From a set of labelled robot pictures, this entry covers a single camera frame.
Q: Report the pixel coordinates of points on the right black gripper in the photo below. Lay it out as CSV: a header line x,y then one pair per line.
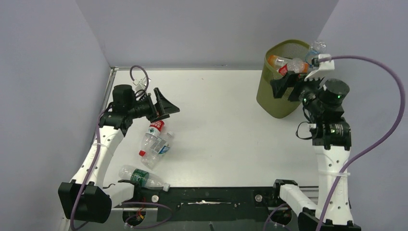
x,y
279,85

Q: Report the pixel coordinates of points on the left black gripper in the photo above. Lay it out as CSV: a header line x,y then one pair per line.
x,y
164,107

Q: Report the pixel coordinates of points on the clear bottle red label top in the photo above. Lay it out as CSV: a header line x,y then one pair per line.
x,y
295,65

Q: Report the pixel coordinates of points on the clear bottle red label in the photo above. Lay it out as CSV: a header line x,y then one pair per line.
x,y
295,65
152,133

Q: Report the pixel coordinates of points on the orange drink bottle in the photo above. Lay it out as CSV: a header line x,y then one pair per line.
x,y
277,62

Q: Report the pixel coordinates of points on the crushed clear bottle white cap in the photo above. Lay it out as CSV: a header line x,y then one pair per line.
x,y
157,150

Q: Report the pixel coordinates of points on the clear bottle blue label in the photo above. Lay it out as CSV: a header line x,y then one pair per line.
x,y
316,47

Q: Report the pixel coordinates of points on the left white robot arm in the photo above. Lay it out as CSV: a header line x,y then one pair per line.
x,y
83,197

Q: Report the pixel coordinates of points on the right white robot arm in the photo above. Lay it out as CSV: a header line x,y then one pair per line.
x,y
331,139

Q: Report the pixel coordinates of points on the green mesh waste bin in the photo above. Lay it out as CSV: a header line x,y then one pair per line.
x,y
281,107

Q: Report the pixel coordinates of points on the clear bottle dark green label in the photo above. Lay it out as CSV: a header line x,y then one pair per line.
x,y
144,178

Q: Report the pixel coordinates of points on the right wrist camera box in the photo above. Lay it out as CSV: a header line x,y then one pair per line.
x,y
324,64

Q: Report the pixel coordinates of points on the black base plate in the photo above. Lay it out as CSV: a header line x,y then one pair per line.
x,y
227,206

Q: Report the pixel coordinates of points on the aluminium frame rail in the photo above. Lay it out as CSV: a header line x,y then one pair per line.
x,y
311,192

